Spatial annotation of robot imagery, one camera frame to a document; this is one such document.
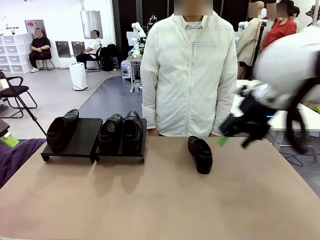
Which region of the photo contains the white side table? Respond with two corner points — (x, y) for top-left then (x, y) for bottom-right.
(232, 79), (320, 163)

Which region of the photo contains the beige box device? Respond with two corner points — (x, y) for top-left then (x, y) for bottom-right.
(0, 71), (11, 93)

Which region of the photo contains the black shoe stand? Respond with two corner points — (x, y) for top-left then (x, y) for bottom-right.
(40, 117), (104, 165)
(95, 117), (148, 165)

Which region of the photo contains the black perforated monk-strap shoe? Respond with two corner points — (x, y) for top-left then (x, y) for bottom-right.
(98, 113), (124, 154)
(122, 110), (144, 154)

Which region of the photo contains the background workbench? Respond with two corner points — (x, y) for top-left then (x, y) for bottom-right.
(121, 56), (144, 94)

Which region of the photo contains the person's left forearm white sleeve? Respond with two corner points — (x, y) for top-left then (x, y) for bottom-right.
(212, 84), (238, 138)

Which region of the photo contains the white air purifier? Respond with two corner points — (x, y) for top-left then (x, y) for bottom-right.
(69, 62), (88, 91)

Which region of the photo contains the man in white t-shirt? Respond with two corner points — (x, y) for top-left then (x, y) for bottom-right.
(76, 29), (103, 71)

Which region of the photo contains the white drawer cabinet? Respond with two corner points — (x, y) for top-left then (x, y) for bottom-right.
(0, 33), (33, 74)

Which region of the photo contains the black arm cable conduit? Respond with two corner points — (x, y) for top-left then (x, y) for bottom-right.
(286, 76), (320, 155)

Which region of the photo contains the grey wall panel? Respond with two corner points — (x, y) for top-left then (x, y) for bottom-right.
(71, 41), (86, 57)
(54, 41), (71, 59)

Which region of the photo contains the black background tripod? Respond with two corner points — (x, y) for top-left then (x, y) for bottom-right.
(246, 21), (266, 81)

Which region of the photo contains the black metal chair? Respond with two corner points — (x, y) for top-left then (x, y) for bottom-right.
(0, 76), (39, 119)

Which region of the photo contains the person in white jacket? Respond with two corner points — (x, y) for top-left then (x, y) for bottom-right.
(139, 0), (238, 138)

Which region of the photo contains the person's right forearm white sleeve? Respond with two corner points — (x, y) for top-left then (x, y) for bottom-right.
(140, 82), (161, 130)

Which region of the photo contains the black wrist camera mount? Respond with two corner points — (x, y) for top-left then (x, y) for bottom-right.
(234, 83), (278, 111)

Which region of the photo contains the silver wall mirror panel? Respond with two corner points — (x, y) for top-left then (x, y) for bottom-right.
(80, 9), (104, 40)

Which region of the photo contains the black backpack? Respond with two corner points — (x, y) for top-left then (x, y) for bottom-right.
(99, 42), (118, 72)

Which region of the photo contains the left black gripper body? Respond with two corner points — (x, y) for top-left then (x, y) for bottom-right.
(0, 119), (11, 137)

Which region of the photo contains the seated person in black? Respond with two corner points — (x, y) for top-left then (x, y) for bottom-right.
(28, 28), (53, 74)

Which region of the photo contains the purple cloth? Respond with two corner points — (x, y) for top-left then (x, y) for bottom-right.
(0, 138), (48, 189)

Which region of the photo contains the person in red shirt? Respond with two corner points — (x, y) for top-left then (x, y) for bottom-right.
(262, 0), (299, 51)

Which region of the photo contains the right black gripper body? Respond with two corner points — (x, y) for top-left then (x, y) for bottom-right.
(219, 93), (273, 141)

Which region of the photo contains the black cap-toe buckle shoe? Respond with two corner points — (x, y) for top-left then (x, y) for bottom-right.
(46, 108), (80, 154)
(187, 135), (214, 175)

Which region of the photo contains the grey panel with red sign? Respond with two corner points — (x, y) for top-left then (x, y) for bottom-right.
(24, 19), (46, 35)

